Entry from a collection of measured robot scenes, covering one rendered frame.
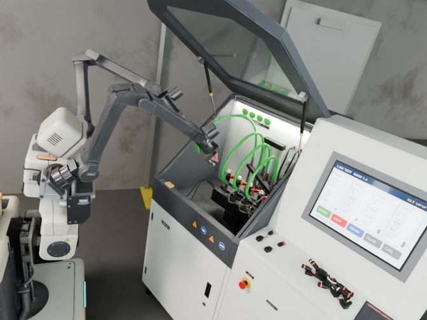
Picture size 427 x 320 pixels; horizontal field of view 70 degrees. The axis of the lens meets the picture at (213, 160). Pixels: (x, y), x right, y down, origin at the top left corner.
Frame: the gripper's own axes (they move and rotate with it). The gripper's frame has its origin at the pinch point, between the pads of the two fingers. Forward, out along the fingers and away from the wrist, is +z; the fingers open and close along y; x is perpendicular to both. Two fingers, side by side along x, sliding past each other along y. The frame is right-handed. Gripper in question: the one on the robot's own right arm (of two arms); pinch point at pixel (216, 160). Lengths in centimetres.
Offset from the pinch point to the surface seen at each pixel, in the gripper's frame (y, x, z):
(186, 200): -26.7, 2.3, 9.7
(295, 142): 40.6, -8.4, 22.2
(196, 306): -64, -22, 55
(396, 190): 41, -70, 12
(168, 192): -32.0, 15.9, 8.3
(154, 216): -51, 25, 24
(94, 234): -114, 97, 58
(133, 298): -105, 23, 66
